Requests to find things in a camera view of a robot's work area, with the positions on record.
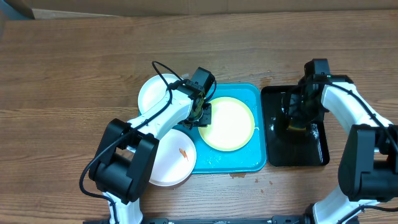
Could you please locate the yellow green sponge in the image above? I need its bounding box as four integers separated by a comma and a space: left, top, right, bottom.
287, 124, 307, 131

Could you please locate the green rimmed plate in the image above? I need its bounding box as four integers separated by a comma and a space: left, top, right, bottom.
198, 97, 255, 152

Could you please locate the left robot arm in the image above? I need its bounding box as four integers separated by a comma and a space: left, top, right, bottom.
79, 67, 216, 223

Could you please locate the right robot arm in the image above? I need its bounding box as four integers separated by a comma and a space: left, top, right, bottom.
282, 59, 397, 223

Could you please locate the black water tray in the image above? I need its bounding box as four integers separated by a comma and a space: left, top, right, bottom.
261, 85, 330, 167

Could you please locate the teal plastic tray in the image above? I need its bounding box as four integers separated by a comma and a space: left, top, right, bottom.
174, 83, 267, 174

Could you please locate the white plate near left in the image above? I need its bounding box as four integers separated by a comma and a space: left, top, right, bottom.
149, 129, 197, 187

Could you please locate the white plate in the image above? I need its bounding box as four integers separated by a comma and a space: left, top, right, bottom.
149, 129, 197, 187
137, 75, 168, 114

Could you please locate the white plate far left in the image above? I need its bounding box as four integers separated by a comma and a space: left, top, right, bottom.
137, 75, 168, 114

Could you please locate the cardboard sheet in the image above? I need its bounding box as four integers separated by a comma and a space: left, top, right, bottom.
1, 0, 397, 19

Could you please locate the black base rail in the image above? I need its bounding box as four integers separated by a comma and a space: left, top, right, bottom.
83, 214, 312, 224

